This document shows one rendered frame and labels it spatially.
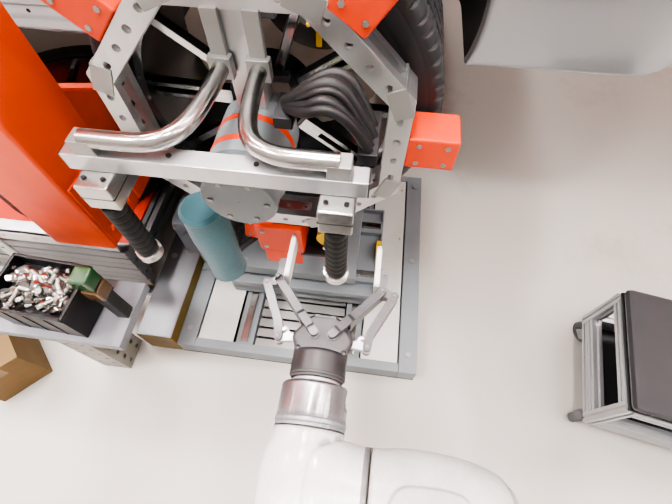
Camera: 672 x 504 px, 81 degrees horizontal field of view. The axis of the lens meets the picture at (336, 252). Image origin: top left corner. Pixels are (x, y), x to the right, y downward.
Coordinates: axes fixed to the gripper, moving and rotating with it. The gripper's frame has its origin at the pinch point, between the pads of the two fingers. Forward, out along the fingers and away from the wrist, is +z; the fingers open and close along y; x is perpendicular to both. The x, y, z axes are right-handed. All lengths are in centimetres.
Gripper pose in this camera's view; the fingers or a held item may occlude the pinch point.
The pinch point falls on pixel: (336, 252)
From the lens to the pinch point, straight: 62.5
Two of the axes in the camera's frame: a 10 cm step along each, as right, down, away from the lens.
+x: 0.0, -5.0, -8.6
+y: 9.9, 1.1, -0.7
